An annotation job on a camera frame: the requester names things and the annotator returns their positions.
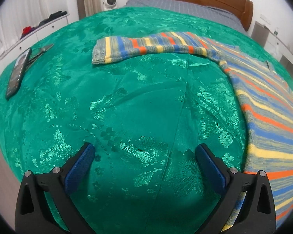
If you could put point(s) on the green satin bedspread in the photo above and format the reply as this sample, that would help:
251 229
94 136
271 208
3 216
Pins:
144 115

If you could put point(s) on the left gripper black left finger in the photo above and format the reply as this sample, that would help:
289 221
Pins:
33 214

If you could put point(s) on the white bedside shelf unit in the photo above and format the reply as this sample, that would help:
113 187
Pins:
273 45

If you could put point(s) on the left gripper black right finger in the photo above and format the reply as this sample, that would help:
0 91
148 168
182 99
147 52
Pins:
246 204

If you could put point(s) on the white drawer cabinet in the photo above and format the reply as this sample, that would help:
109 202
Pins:
29 40

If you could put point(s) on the grey striped mattress sheet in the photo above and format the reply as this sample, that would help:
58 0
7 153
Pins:
205 12

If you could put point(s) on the red and dark clothes pile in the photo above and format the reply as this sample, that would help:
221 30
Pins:
52 17

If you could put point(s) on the striped knitted sweater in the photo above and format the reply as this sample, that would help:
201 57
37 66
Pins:
265 99

